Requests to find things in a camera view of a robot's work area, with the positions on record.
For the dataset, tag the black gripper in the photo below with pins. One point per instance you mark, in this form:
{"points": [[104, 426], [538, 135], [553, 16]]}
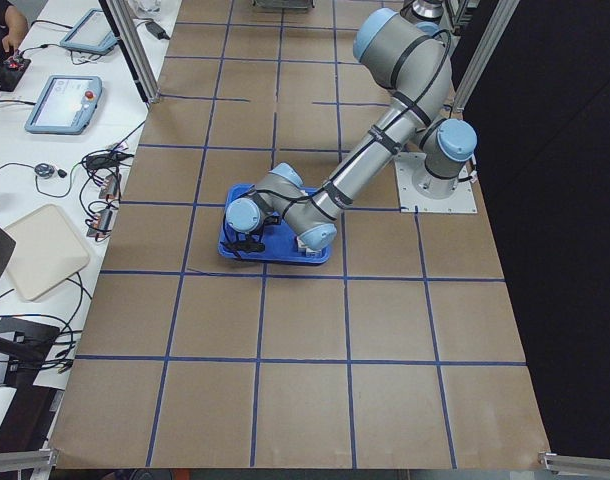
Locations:
{"points": [[243, 239]]}

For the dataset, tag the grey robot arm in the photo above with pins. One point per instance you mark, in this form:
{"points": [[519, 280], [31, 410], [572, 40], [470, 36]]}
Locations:
{"points": [[414, 67], [426, 10]]}

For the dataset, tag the blue plastic tray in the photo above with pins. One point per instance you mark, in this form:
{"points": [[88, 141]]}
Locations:
{"points": [[285, 252]]}

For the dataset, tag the white circuit breaker module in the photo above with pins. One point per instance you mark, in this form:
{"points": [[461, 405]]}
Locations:
{"points": [[306, 251]]}

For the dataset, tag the beige plastic tray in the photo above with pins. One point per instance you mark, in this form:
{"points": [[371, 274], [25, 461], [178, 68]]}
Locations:
{"points": [[48, 250]]}

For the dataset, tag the near teach pendant tablet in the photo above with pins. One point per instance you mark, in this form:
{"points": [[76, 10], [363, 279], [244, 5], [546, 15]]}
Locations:
{"points": [[65, 106]]}

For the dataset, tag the teach pendant tablet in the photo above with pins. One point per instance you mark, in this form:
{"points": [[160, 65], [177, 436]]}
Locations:
{"points": [[91, 34], [65, 106]]}

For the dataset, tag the black power adapter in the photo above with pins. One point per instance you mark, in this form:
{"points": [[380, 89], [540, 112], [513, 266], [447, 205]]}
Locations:
{"points": [[156, 30]]}

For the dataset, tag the far teach pendant tablet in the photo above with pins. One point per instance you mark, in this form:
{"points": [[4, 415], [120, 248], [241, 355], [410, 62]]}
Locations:
{"points": [[91, 34]]}

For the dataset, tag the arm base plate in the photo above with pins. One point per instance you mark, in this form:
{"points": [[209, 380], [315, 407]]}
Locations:
{"points": [[421, 192]]}

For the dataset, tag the aluminium frame post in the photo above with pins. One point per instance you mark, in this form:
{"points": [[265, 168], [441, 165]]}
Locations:
{"points": [[117, 13]]}

